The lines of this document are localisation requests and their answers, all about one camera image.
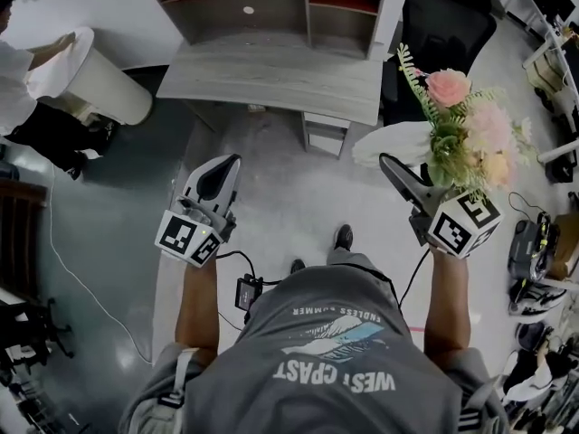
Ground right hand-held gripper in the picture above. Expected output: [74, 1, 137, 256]
[378, 152, 504, 259]

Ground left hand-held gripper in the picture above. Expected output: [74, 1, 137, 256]
[154, 153, 243, 269]

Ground pink flowers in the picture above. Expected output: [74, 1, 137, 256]
[351, 42, 537, 194]

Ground person's right forearm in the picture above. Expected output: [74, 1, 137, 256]
[422, 246, 474, 371]

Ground person's left forearm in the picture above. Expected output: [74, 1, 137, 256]
[174, 255, 223, 365]

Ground grey wooden desk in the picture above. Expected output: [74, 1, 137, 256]
[135, 0, 415, 160]

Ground white office desk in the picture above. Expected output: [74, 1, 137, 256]
[499, 0, 579, 183]

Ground person's black right shoe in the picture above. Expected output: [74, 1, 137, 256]
[333, 223, 355, 252]

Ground person's grey trousers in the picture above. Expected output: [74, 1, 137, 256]
[325, 245, 394, 284]

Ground black waist device box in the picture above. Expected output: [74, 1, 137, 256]
[234, 276, 264, 312]

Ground black bag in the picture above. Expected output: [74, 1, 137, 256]
[507, 210, 562, 283]

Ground black office chair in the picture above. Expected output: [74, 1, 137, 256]
[378, 0, 498, 128]

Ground brown cardboard box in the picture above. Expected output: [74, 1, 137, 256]
[549, 212, 579, 282]

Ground white and black sneaker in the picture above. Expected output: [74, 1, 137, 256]
[508, 281, 567, 324]

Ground dark wooden cabinet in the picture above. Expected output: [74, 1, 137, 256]
[0, 178, 49, 297]

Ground person's grey printed t-shirt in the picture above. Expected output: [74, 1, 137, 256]
[119, 264, 510, 434]

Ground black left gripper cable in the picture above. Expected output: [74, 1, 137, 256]
[216, 250, 257, 284]

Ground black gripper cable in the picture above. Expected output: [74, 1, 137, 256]
[396, 246, 433, 309]
[216, 250, 257, 284]

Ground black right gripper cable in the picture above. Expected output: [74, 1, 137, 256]
[396, 246, 433, 309]

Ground white floor cable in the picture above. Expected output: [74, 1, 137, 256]
[46, 164, 155, 365]

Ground grey left harness strap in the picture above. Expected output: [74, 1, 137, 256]
[156, 348, 200, 434]

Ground grey harness strap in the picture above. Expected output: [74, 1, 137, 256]
[456, 375, 503, 434]
[156, 348, 200, 434]

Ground grey right harness strap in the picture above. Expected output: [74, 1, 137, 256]
[456, 375, 503, 434]

